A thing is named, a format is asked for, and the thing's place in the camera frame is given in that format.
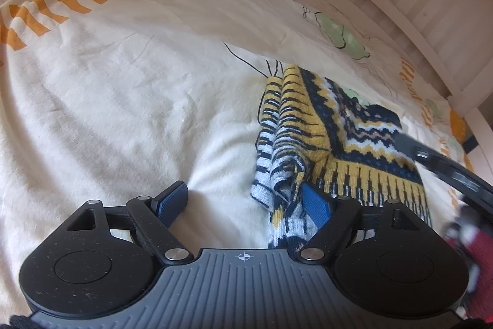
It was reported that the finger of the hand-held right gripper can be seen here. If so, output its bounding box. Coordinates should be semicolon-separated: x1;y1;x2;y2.
393;132;493;216

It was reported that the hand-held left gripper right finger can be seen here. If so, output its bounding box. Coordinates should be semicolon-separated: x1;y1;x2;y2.
296;183;421;263

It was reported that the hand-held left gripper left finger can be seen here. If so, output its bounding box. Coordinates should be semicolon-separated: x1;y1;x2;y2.
63;180;195;265

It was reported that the patterned knit sweater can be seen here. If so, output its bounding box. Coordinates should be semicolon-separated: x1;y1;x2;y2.
250;63;434;250

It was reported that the leaf print duvet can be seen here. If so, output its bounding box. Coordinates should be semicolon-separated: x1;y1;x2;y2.
0;0;493;320

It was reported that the white wooden bed frame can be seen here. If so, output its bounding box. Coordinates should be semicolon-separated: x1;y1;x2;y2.
258;0;493;164

